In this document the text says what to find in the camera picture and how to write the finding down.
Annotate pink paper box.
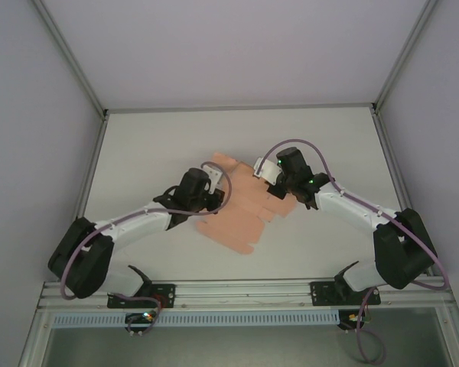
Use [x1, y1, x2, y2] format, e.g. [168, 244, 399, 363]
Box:
[194, 151, 298, 256]

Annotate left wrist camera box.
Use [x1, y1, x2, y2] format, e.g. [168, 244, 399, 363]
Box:
[207, 169, 223, 193]

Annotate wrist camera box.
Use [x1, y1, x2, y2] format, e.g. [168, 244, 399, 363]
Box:
[251, 156, 281, 181]
[207, 169, 223, 193]

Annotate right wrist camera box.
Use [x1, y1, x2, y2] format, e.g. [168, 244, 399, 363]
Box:
[251, 156, 281, 181]

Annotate aluminium frame crossbar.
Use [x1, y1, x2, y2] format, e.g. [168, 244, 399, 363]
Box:
[105, 102, 376, 114]

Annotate aluminium mounting rail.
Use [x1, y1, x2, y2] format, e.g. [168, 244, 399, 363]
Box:
[37, 277, 454, 310]

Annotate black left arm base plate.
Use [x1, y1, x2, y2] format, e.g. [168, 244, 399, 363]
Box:
[106, 283, 176, 310]

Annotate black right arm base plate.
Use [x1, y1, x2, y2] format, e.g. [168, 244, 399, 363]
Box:
[309, 281, 382, 307]

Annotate light blue slotted cable duct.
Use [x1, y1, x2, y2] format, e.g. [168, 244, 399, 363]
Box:
[51, 310, 340, 329]

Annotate aluminium frame post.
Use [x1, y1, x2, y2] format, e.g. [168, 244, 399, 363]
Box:
[32, 0, 109, 115]
[370, 0, 443, 114]

